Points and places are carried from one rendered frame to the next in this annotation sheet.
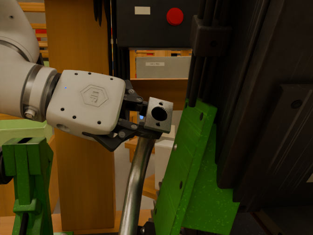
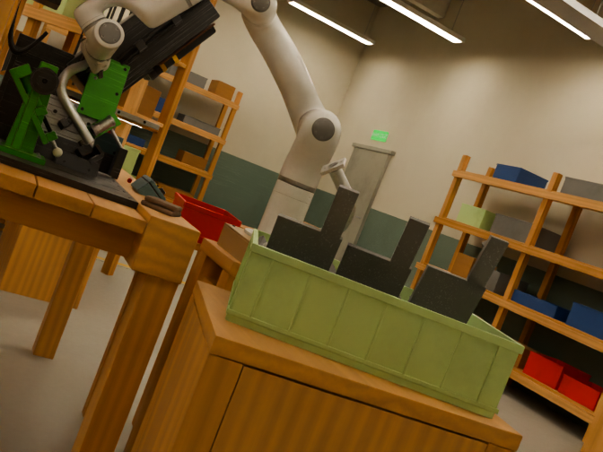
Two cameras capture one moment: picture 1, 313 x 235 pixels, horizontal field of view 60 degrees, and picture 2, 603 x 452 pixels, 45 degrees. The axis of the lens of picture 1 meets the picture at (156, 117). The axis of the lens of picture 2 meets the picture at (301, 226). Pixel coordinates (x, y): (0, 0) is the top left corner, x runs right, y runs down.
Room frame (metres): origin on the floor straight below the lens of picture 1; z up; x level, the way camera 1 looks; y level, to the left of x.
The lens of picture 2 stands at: (0.37, 2.46, 1.09)
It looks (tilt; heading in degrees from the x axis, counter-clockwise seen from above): 2 degrees down; 252
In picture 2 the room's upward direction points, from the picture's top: 21 degrees clockwise
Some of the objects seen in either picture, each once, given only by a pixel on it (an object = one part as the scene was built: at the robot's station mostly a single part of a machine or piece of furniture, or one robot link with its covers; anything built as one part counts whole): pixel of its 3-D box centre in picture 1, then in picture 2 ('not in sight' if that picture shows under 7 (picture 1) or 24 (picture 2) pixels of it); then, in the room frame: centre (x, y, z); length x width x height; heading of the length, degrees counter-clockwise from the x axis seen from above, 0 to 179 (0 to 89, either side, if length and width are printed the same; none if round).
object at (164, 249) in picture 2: not in sight; (126, 204); (0.15, -0.16, 0.82); 1.50 x 0.14 x 0.15; 96
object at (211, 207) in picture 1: (201, 171); (102, 89); (0.36, -0.06, 1.17); 0.13 x 0.12 x 0.20; 96
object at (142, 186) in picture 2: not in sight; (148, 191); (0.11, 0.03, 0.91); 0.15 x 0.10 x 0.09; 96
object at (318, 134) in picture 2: not in sight; (311, 149); (-0.25, 0.40, 1.22); 0.19 x 0.12 x 0.24; 79
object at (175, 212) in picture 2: not in sight; (161, 205); (0.10, 0.41, 0.91); 0.10 x 0.08 x 0.03; 154
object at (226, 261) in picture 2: not in sight; (262, 270); (-0.25, 0.36, 0.83); 0.32 x 0.32 x 0.04; 7
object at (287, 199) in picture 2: not in sight; (284, 214); (-0.25, 0.36, 1.01); 0.19 x 0.19 x 0.18
